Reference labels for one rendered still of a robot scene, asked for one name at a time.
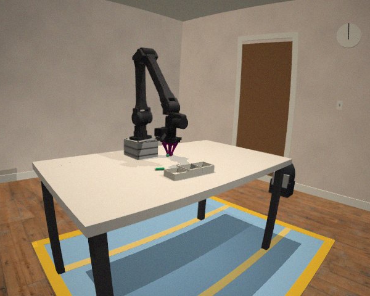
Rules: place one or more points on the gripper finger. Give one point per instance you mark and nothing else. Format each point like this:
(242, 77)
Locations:
(173, 148)
(165, 146)

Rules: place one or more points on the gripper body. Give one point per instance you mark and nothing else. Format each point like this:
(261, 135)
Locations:
(172, 140)

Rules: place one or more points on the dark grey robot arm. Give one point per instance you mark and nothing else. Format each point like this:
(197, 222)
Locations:
(145, 57)

